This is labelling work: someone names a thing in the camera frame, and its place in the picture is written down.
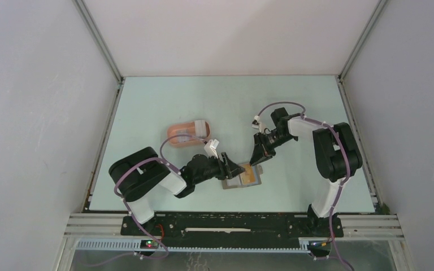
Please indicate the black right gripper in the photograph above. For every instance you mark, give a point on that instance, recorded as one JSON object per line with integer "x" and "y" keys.
{"x": 258, "y": 154}

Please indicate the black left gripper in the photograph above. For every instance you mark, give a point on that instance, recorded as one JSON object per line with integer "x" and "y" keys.
{"x": 234, "y": 169}

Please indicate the orange credit card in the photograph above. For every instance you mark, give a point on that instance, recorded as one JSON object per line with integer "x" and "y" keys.
{"x": 249, "y": 177}

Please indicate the taupe leather card holder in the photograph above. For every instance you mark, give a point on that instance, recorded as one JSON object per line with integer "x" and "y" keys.
{"x": 235, "y": 182}

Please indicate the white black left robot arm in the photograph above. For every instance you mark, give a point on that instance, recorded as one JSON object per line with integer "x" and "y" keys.
{"x": 138, "y": 174}

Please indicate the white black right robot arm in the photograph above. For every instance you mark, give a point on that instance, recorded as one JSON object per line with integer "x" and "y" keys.
{"x": 336, "y": 152}

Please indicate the stack of credit cards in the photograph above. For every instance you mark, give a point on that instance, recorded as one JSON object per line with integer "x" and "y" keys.
{"x": 200, "y": 128}

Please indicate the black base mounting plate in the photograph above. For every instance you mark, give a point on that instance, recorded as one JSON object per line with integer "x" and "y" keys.
{"x": 241, "y": 230}

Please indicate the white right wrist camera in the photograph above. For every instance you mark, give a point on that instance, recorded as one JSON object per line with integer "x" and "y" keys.
{"x": 258, "y": 124}

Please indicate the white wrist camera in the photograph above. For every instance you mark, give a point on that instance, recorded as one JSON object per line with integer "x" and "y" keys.
{"x": 210, "y": 148}
{"x": 258, "y": 124}

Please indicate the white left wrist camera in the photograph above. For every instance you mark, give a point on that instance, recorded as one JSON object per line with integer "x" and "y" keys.
{"x": 210, "y": 148}

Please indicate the white cable duct strip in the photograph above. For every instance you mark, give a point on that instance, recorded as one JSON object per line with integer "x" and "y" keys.
{"x": 135, "y": 245}

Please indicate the aluminium frame rail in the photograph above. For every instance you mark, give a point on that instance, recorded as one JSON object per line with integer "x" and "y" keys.
{"x": 94, "y": 225}

